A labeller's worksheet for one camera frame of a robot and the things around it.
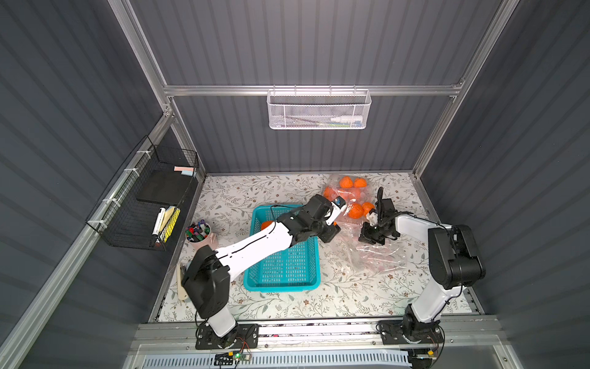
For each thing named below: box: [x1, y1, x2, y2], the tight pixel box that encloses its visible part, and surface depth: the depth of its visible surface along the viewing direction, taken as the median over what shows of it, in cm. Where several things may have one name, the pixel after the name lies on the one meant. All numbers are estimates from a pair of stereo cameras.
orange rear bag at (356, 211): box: [348, 202, 365, 220], surface depth 101 cm
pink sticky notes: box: [173, 166, 195, 172], surface depth 86 cm
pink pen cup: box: [185, 219, 219, 251], surface depth 86 cm
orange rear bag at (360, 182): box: [354, 177, 368, 188], surface depth 114 cm
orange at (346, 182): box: [339, 175, 353, 189], surface depth 111 cm
